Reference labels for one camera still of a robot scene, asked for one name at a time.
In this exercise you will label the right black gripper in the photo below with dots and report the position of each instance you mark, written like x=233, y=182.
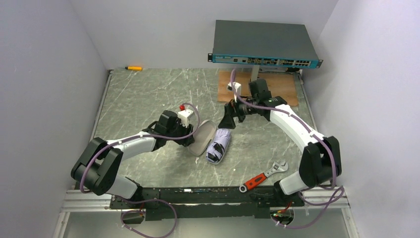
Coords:
x=233, y=109

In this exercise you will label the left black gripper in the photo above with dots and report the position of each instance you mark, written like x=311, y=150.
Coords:
x=184, y=135

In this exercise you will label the pink umbrella case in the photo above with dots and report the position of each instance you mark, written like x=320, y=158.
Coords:
x=203, y=137

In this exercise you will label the lilac umbrella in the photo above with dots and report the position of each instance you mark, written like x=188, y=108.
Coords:
x=217, y=148

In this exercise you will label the wooden base board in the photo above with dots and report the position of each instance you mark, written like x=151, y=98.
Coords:
x=282, y=85

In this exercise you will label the network switch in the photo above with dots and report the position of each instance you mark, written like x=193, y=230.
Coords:
x=265, y=44

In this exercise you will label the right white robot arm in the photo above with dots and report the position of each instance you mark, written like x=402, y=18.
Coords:
x=320, y=161

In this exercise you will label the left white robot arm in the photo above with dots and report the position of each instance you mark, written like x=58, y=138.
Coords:
x=97, y=168

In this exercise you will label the black yellow tool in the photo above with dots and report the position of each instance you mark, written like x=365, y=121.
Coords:
x=292, y=69

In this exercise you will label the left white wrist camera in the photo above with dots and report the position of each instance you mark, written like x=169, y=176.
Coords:
x=184, y=115

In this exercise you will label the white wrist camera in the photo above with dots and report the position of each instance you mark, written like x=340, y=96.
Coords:
x=235, y=87
x=184, y=115

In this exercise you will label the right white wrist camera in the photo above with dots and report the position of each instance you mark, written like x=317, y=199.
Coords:
x=235, y=87

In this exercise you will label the red handled adjustable wrench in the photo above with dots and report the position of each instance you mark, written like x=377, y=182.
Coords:
x=255, y=181

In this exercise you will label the yellow handled screwdriver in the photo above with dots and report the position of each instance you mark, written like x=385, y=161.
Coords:
x=133, y=68

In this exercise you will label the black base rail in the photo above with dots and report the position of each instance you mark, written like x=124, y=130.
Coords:
x=208, y=202

